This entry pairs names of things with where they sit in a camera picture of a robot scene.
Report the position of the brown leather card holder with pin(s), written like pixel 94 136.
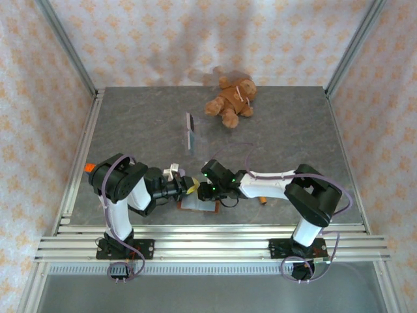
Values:
pixel 195 206

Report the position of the teal plastic card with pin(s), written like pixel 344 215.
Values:
pixel 193 142

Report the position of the black plastic card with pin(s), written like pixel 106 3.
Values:
pixel 191 122

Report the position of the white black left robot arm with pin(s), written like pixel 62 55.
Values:
pixel 119 218

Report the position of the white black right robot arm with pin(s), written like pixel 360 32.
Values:
pixel 270 187

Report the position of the orange toy brick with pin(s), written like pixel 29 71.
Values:
pixel 88 168

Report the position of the brown teddy bear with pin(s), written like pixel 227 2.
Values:
pixel 234 98

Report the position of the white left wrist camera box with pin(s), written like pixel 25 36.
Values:
pixel 172 171

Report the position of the aluminium mounting rail beam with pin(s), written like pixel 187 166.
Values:
pixel 211 243

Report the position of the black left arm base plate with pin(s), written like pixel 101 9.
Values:
pixel 146 247

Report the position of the aluminium side rail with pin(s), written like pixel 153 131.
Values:
pixel 347 146
pixel 83 146

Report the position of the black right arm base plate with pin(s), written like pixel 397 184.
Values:
pixel 277 247

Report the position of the aluminium frame post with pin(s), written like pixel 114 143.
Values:
pixel 355 49
pixel 68 49

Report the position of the aluminium frame leg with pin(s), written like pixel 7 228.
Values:
pixel 31 290
pixel 389 290

